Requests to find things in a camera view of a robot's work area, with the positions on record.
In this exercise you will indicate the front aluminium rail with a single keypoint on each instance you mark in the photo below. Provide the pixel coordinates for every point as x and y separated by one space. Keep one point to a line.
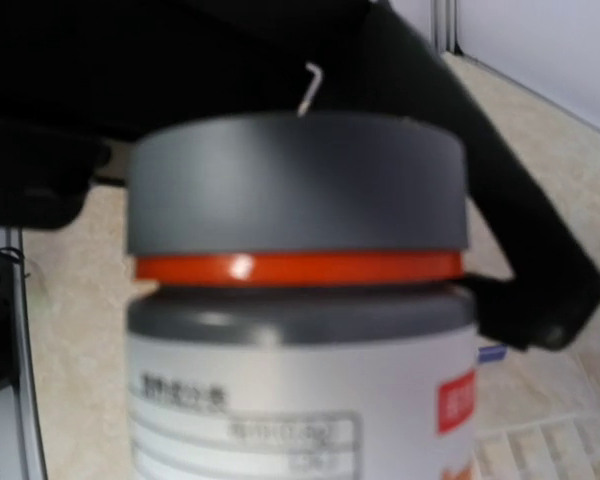
21 447

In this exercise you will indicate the grey round bottle cap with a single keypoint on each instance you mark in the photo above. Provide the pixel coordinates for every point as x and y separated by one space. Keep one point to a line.
326 182

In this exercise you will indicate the left aluminium frame post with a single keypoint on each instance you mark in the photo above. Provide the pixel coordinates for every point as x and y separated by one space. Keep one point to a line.
444 26

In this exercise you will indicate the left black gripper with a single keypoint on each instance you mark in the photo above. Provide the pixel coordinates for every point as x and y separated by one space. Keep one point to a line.
78 75

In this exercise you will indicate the orange pill bottle grey cap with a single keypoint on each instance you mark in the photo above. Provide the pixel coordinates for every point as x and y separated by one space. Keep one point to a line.
358 365

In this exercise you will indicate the clear plastic pill organizer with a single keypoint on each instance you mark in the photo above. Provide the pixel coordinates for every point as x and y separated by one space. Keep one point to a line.
537 416

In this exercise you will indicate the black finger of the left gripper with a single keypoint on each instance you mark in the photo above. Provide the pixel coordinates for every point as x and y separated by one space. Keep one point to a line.
554 289

